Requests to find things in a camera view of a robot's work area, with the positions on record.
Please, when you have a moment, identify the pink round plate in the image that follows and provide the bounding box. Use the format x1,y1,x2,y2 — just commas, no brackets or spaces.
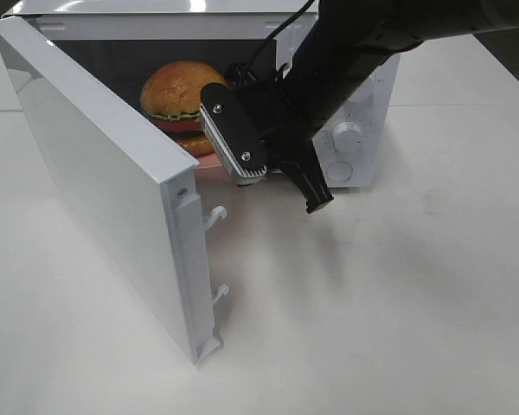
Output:
194,153,232,184

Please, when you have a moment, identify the white microwave knob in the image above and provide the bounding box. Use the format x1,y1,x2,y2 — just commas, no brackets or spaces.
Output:
349,76,375,102
332,122,364,154

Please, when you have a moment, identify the toy hamburger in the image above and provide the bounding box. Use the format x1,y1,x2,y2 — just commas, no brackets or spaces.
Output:
139,61,227,157

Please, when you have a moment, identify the white microwave door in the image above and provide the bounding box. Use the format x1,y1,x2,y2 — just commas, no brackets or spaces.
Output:
0,17,228,362

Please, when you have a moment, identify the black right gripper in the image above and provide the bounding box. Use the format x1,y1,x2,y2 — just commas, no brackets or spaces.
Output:
225,62,334,214

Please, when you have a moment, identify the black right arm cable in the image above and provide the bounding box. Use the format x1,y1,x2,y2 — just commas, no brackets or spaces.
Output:
246,0,319,74

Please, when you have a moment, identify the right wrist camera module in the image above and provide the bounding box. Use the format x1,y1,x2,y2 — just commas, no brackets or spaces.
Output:
200,83,267,186

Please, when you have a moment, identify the round white door release button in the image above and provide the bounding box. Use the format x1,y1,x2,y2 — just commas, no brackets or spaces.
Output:
326,162,353,182

